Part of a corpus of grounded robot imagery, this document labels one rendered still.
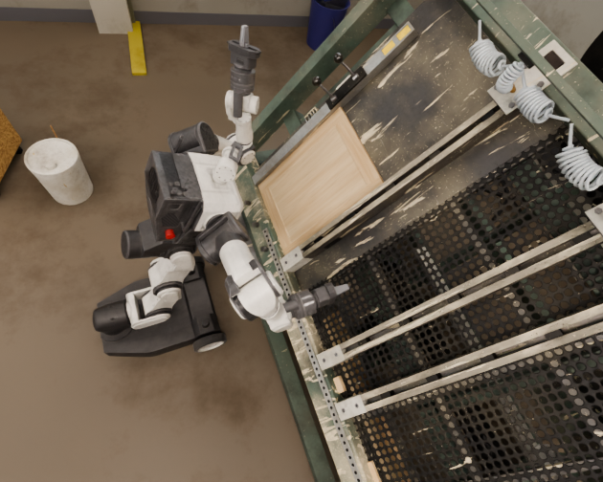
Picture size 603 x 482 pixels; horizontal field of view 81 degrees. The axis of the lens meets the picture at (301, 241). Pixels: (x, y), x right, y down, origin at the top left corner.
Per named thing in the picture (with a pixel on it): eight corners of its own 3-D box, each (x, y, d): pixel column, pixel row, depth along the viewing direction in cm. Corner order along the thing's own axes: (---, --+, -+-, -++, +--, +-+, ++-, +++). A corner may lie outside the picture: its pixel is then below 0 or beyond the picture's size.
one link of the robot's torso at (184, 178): (145, 269, 124) (174, 209, 100) (128, 191, 137) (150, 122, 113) (222, 262, 143) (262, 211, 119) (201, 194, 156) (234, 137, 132)
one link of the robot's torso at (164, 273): (151, 302, 175) (165, 257, 140) (145, 271, 181) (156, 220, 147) (183, 296, 183) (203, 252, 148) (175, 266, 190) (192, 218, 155)
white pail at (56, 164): (49, 173, 259) (16, 125, 218) (95, 169, 268) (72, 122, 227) (48, 209, 246) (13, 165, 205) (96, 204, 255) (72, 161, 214)
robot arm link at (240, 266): (268, 271, 89) (244, 230, 106) (225, 300, 88) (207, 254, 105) (287, 297, 96) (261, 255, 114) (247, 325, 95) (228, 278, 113)
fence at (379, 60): (256, 178, 183) (251, 177, 180) (412, 26, 134) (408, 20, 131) (259, 186, 181) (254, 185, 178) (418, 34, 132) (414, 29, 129)
